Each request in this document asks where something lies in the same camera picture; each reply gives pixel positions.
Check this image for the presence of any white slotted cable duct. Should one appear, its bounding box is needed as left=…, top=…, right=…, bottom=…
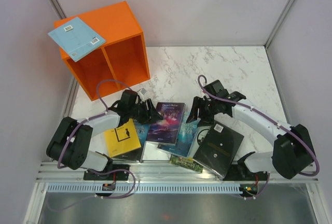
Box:
left=47, top=183, right=242, bottom=194

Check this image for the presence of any yellow book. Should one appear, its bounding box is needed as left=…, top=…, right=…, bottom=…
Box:
left=104, top=119, right=141, bottom=157

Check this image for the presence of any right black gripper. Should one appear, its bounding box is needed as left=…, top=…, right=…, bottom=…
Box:
left=186, top=96, right=219, bottom=128

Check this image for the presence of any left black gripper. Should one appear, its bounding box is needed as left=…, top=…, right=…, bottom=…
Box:
left=129, top=99, right=163, bottom=125

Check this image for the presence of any orange wooden shelf box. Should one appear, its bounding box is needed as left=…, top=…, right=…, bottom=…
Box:
left=60, top=1, right=150, bottom=101

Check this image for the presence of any light blue book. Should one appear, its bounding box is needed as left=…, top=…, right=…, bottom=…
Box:
left=48, top=17, right=106, bottom=62

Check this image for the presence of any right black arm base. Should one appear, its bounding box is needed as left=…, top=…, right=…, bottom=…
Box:
left=223, top=164, right=268, bottom=182

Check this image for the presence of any black book with barcode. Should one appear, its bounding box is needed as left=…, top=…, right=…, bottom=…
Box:
left=193, top=121, right=244, bottom=178

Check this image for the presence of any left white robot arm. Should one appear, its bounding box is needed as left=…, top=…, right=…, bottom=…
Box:
left=46, top=90, right=163, bottom=180

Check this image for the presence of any pale Great Gatsby book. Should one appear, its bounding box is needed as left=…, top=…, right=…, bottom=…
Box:
left=187, top=126, right=211, bottom=158

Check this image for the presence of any teal Jules Verne book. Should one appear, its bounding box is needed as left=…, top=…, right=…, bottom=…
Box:
left=157, top=112, right=199, bottom=158

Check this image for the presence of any aluminium rail frame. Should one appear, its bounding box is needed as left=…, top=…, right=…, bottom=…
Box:
left=24, top=78, right=331, bottom=223

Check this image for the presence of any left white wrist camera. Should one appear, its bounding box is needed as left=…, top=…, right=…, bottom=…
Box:
left=137, top=88, right=147, bottom=98

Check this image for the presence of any purple galaxy Crusoe book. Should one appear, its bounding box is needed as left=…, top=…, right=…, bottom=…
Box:
left=146, top=102, right=185, bottom=146

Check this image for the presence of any green garden book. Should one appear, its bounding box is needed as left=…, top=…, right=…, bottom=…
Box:
left=170, top=155, right=203, bottom=173

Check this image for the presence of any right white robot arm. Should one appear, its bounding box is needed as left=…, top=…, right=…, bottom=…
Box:
left=186, top=80, right=320, bottom=179

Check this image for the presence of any dark Wuthering Heights book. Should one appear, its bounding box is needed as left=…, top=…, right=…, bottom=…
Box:
left=115, top=121, right=150, bottom=162

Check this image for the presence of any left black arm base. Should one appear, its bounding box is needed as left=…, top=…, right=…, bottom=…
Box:
left=83, top=164, right=130, bottom=182

